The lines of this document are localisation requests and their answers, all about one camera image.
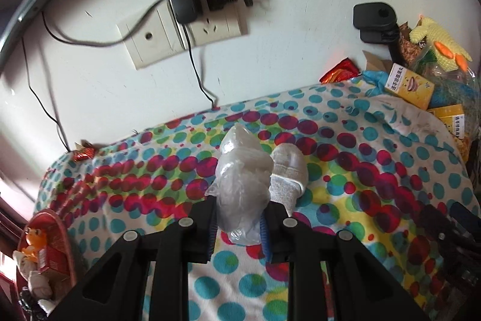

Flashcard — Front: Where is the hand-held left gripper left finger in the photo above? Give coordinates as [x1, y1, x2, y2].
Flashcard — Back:
[49, 198, 218, 321]

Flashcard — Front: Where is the red foil snack packet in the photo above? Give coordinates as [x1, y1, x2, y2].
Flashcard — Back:
[73, 142, 97, 162]

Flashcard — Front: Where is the white plastic bag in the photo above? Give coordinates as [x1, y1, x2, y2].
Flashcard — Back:
[37, 298, 58, 316]
[205, 124, 275, 245]

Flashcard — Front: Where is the black adapter cable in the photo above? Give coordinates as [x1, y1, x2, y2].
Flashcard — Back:
[183, 24, 219, 110]

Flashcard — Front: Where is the black television cable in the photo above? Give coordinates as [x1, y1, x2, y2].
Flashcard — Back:
[20, 36, 73, 153]

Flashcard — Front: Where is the beige sock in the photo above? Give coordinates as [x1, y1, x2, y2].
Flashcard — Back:
[269, 143, 309, 217]

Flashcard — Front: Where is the red round tray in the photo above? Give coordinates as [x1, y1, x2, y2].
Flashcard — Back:
[15, 211, 78, 308]

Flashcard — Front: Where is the white coaxial wall plate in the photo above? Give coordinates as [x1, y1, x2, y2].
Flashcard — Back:
[116, 7, 189, 71]

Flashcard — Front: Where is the clear plastic bag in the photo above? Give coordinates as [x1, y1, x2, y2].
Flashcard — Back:
[412, 42, 481, 112]

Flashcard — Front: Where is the polka dot blanket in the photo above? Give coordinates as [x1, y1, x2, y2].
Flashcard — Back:
[35, 71, 481, 321]

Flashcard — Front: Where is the red box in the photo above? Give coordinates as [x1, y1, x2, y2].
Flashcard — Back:
[37, 234, 71, 275]

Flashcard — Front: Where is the white power wall socket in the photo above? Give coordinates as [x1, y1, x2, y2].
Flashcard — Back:
[185, 1, 249, 47]

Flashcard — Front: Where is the yellow knitted duck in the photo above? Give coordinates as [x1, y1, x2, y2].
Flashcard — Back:
[408, 16, 473, 72]

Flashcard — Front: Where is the brown patterned packet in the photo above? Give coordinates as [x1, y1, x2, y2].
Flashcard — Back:
[398, 22, 422, 66]

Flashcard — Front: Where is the black plastic bag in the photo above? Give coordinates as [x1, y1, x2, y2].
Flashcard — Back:
[18, 289, 35, 311]

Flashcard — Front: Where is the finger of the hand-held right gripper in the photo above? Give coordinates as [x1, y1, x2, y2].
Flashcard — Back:
[449, 201, 481, 236]

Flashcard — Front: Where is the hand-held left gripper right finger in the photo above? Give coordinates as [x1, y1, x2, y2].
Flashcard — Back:
[260, 201, 429, 321]

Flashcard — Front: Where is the black plug cable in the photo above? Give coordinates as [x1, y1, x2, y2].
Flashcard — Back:
[41, 0, 253, 48]

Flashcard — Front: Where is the white sock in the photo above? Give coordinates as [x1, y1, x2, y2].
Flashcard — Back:
[28, 270, 54, 301]

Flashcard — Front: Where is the white sock ball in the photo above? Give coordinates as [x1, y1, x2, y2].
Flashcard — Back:
[13, 249, 33, 273]

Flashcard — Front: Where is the cardboard flap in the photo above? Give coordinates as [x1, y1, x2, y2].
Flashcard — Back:
[362, 50, 394, 74]

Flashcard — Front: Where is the black plug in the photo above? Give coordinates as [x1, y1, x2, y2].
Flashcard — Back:
[202, 0, 255, 12]

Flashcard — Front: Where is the yellow medicine box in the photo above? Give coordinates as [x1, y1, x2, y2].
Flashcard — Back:
[384, 64, 435, 110]
[431, 104, 467, 142]

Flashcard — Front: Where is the black clamp mount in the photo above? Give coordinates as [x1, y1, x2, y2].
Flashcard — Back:
[352, 2, 405, 66]

